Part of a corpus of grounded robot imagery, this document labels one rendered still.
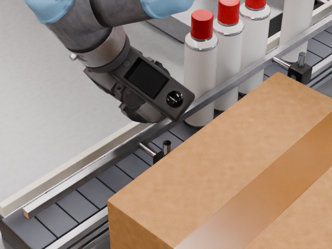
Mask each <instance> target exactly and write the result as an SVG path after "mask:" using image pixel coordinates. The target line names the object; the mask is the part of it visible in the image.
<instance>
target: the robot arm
mask: <svg viewBox="0 0 332 249"><path fill-rule="evenodd" d="M24 1H25V3H26V4H27V5H28V7H29V8H30V9H31V10H32V11H33V13H34V14H35V15H36V18H37V19H38V20H39V21H40V22H41V23H42V24H44V25H45V26H46V27H47V28H48V29H49V30H50V31H51V32H52V33H53V34H54V35H55V36H56V37H57V38H58V39H59V41H60V42H61V43H62V44H63V45H64V46H65V47H66V48H67V49H68V50H69V51H70V52H71V54H70V55H69V58H70V59H71V60H72V61H75V60H76V59H78V60H79V62H81V63H82V64H83V65H85V66H86V68H85V69H84V70H83V72H84V73H85V74H86V75H87V76H88V77H89V78H90V79H91V80H92V81H93V82H94V83H95V84H96V85H97V86H98V87H99V88H100V89H101V90H103V91H104V92H106V93H107V94H110V95H111V96H113V97H114V98H115V99H117V100H119V101H120V102H121V104H120V105H119V108H120V109H121V112H122V113H123V114H124V115H125V116H126V117H128V118H129V119H131V120H132V121H134V122H139V123H145V124H146V123H151V124H153V123H159V122H161V121H162V120H164V119H165V118H167V117H168V118H169V119H170V120H172V121H173V122H178V121H179V120H180V118H181V117H182V116H183V114H184V113H185V112H186V110H187V109H188V108H189V106H190V105H191V104H192V102H193V101H194V99H195V94H194V93H193V92H191V91H190V90H189V89H187V88H186V87H185V86H183V85H182V84H181V83H179V82H178V81H177V80H175V79H174V78H173V77H171V76H170V73H169V71H168V70H167V69H166V68H164V67H163V65H162V63H161V62H159V61H158V60H156V61H155V63H154V59H152V58H151V57H149V56H148V57H144V56H143V53H142V52H141V51H139V50H137V49H136V48H134V47H133V46H131V45H130V41H129V38H128V36H127V34H126V33H125V30H124V28H123V25H126V24H131V23H136V22H141V21H146V20H151V19H164V18H167V17H169V16H170V15H173V14H177V13H181V12H185V11H187V10H189V9H190V8H191V6H192V5H193V3H194V0H24Z"/></svg>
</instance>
